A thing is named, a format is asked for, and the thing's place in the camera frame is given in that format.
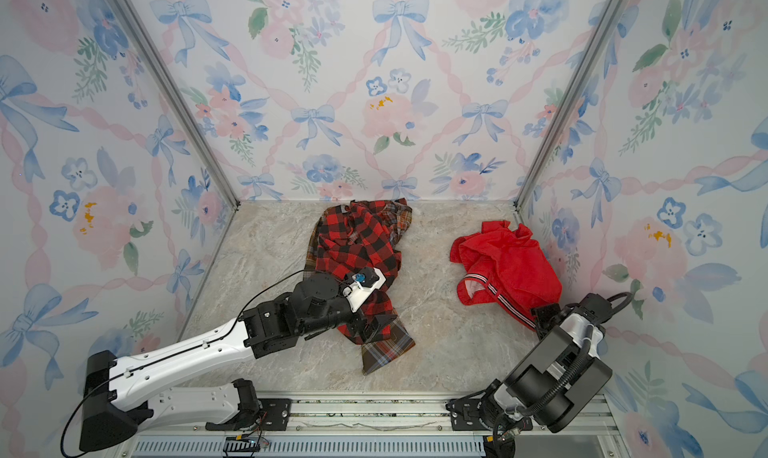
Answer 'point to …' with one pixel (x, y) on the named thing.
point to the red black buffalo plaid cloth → (352, 238)
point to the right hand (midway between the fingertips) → (536, 314)
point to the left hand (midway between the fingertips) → (385, 297)
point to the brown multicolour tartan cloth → (380, 352)
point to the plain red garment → (506, 268)
